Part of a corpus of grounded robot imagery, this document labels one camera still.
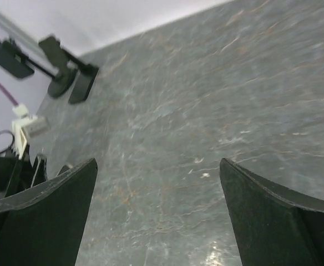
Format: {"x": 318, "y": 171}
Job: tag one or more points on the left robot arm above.
{"x": 7, "y": 157}

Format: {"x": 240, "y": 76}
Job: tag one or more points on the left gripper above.
{"x": 26, "y": 175}

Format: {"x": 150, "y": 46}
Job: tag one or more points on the black phone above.
{"x": 12, "y": 65}

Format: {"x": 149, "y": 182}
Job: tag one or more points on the black folding phone stand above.
{"x": 85, "y": 79}

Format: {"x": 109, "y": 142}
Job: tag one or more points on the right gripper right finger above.
{"x": 273, "y": 225}

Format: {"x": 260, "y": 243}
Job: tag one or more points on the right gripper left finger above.
{"x": 44, "y": 225}

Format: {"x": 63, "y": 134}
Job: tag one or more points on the round base phone stand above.
{"x": 59, "y": 59}

